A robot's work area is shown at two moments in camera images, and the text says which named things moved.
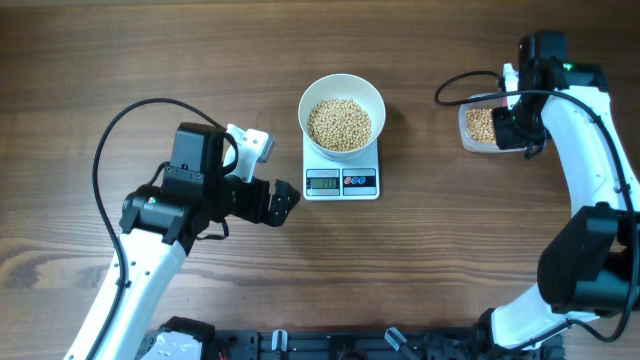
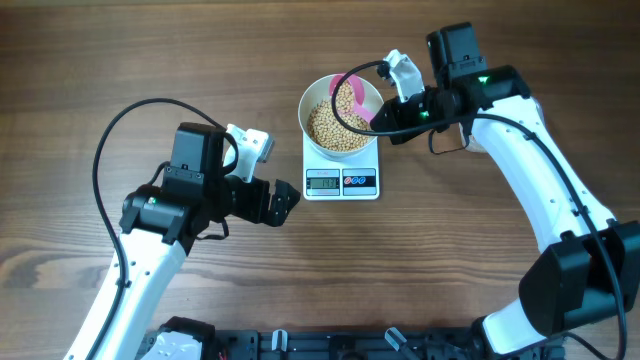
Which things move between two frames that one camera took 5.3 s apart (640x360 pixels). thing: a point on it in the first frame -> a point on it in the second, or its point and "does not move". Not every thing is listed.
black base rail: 367,344 does not move
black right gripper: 506,134 -> 397,122
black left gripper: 278,208 does not move
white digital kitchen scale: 329,178 does not move
